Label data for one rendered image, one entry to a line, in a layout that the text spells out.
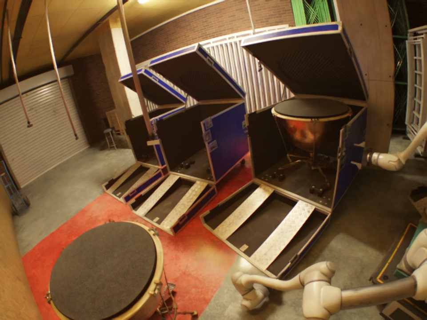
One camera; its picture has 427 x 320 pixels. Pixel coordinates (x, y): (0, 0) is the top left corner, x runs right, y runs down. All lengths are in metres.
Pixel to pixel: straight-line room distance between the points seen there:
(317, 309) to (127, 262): 0.87
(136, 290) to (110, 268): 0.21
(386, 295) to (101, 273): 1.28
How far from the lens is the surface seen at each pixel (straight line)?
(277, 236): 1.87
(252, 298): 1.45
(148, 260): 0.98
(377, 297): 1.04
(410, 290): 1.09
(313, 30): 1.72
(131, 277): 0.96
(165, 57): 2.61
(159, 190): 2.82
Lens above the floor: 1.50
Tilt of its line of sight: 26 degrees down
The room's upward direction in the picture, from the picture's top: 12 degrees counter-clockwise
